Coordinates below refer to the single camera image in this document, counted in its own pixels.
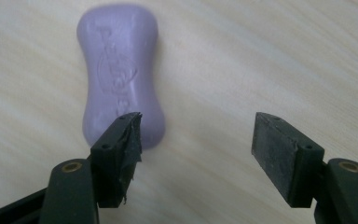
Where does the purple soap bar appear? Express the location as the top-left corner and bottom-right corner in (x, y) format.
(76, 3), (166, 150)

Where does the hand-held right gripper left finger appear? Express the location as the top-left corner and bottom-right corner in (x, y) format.
(38, 111), (144, 224)

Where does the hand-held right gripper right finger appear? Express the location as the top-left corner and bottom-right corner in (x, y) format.
(251, 111), (358, 224)

